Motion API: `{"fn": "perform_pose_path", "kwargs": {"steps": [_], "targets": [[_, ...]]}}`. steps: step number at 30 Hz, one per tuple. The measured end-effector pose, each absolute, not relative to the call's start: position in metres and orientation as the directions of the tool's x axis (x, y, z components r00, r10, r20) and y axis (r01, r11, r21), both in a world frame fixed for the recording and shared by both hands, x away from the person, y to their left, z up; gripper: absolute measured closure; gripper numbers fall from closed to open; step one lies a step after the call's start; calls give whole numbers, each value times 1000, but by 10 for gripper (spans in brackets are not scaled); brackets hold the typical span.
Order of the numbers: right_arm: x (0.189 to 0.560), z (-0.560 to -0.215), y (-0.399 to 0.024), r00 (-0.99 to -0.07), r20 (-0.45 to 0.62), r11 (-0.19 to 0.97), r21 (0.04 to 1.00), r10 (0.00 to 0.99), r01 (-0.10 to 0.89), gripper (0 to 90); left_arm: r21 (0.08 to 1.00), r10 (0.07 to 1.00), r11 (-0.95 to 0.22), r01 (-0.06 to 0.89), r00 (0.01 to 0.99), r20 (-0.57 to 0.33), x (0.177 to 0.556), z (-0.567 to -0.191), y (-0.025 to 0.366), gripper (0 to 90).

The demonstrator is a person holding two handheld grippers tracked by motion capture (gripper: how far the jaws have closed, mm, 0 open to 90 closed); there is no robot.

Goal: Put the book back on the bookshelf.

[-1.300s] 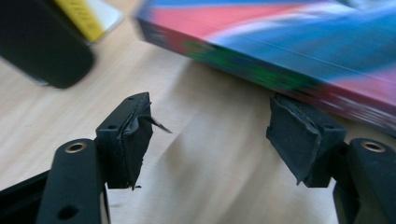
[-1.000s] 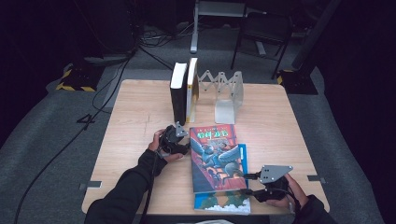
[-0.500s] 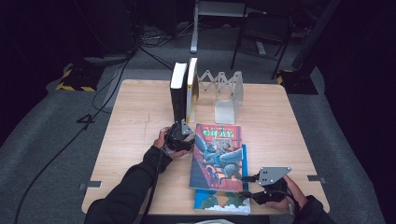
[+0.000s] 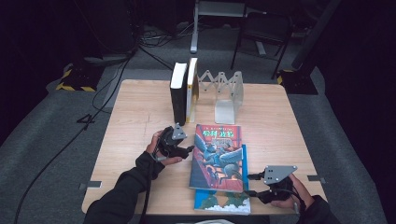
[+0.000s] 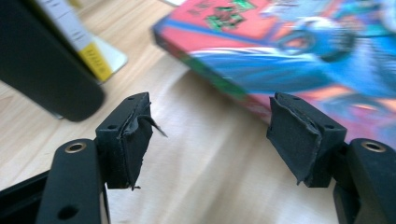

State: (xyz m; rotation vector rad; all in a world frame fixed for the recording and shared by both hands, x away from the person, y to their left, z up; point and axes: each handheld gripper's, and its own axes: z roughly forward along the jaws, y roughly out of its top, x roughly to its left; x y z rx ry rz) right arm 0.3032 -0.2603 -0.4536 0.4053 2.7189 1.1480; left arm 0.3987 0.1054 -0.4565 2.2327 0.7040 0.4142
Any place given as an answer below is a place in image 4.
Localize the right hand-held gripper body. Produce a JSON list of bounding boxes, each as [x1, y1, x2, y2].
[[260, 165, 298, 204]]

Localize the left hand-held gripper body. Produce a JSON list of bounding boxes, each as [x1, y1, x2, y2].
[[157, 122, 190, 159]]

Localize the red illustrated book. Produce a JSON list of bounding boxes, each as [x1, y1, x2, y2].
[[189, 123, 244, 193]]

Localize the thick blue book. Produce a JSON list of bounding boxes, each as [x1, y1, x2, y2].
[[193, 143, 252, 216]]

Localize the black book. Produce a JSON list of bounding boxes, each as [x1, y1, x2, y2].
[[169, 62, 190, 127]]

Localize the expandable metal book rack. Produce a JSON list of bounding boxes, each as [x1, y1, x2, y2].
[[190, 70, 245, 125]]

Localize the yellow book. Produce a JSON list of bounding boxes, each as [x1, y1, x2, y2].
[[185, 57, 200, 124]]

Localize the person's left hand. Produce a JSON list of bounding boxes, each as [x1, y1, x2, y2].
[[145, 130, 183, 166]]

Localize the person's right hand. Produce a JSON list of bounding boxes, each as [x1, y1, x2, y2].
[[270, 174, 313, 210]]

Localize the grey tape strip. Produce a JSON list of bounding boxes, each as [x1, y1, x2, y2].
[[307, 175, 326, 185], [78, 180, 103, 190]]

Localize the person's light clothing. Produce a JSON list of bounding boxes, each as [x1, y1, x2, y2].
[[195, 218, 234, 224]]

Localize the yellow black striped base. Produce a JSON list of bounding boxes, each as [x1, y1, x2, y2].
[[276, 68, 318, 96], [55, 63, 104, 92]]

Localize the grey metal stand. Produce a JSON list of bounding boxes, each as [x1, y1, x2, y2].
[[190, 0, 250, 54]]

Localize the black chair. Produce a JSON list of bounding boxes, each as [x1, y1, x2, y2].
[[230, 11, 293, 80]]

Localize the right hand-held gripper cable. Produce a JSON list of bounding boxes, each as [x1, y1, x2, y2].
[[289, 188, 303, 217]]

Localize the hand-held gripper cable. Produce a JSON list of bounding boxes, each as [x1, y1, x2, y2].
[[289, 188, 303, 217], [138, 155, 157, 224]]

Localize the left hand-held gripper cable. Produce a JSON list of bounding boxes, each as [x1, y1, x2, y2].
[[138, 155, 157, 224]]

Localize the long black floor cable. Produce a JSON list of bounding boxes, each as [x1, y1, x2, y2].
[[13, 46, 138, 224]]

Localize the tangle of floor cables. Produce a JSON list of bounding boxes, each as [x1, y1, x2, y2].
[[139, 26, 194, 48]]

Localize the dark slanted post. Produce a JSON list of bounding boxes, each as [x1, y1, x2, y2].
[[290, 0, 344, 71]]

